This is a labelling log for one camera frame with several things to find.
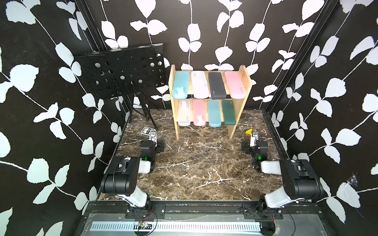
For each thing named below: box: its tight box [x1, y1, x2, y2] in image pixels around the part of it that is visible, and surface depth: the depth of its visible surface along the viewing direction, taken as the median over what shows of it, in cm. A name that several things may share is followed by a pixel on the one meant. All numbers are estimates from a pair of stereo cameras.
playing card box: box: [140, 126, 157, 137], surface depth 107 cm
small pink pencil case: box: [192, 99, 207, 127], surface depth 91 cm
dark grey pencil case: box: [208, 71, 227, 100], surface depth 73 cm
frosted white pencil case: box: [190, 70, 210, 99], surface depth 73 cm
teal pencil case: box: [207, 99, 222, 128], surface depth 92 cm
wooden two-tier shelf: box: [168, 64, 253, 141], surface depth 78 cm
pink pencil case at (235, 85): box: [224, 70, 247, 99], surface depth 73 cm
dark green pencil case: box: [221, 99, 237, 126], surface depth 92 cm
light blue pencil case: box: [172, 70, 190, 99], surface depth 70 cm
